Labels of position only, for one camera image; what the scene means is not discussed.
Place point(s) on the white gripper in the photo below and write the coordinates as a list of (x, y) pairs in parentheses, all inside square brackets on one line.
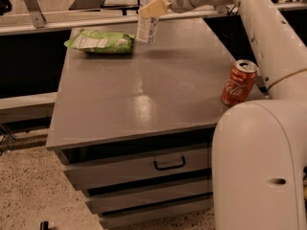
[(157, 7)]

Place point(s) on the clear blue-label plastic bottle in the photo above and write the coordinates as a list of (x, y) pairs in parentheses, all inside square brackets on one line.
[(146, 27)]

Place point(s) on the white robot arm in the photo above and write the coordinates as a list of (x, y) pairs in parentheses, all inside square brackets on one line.
[(259, 148)]

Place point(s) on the green rice chip bag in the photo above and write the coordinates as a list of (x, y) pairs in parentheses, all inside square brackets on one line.
[(98, 42)]

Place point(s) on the red Coca-Cola can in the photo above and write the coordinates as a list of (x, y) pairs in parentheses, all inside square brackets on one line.
[(237, 87)]

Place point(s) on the grey metal railing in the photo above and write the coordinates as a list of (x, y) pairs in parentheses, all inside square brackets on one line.
[(42, 16)]

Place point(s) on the grey drawer cabinet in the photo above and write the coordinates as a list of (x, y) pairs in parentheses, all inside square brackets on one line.
[(159, 97)]

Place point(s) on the top grey drawer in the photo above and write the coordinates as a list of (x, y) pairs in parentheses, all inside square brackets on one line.
[(96, 174)]

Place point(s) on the grey drawer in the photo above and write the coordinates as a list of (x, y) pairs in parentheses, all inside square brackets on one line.
[(157, 194), (96, 174), (156, 211)]

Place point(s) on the middle grey drawer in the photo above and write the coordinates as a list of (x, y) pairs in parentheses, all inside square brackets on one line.
[(157, 194)]

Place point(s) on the bottom grey drawer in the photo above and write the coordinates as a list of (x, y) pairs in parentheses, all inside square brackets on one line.
[(156, 211)]

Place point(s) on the small black floor object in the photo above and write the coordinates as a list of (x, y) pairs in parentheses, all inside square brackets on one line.
[(44, 225)]

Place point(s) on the black drawer handle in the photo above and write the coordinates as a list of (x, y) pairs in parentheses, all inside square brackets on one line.
[(173, 165)]

